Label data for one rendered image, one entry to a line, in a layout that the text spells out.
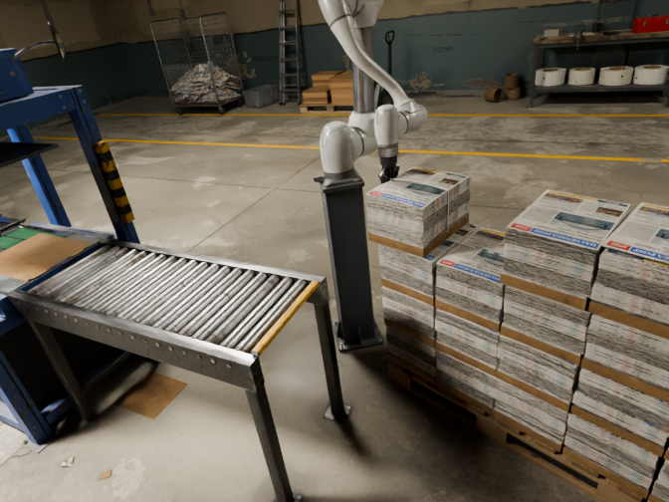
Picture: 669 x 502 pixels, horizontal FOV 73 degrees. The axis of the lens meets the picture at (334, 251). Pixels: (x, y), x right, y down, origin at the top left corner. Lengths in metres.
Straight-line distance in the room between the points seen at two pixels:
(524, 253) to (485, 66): 6.87
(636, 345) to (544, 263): 0.36
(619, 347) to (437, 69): 7.24
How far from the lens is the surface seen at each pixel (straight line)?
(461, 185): 2.01
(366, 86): 2.26
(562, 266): 1.63
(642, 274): 1.56
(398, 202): 1.84
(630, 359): 1.73
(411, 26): 8.58
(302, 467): 2.25
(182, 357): 1.75
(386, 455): 2.24
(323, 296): 1.89
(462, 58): 8.42
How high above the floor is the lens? 1.81
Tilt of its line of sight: 29 degrees down
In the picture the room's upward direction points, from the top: 7 degrees counter-clockwise
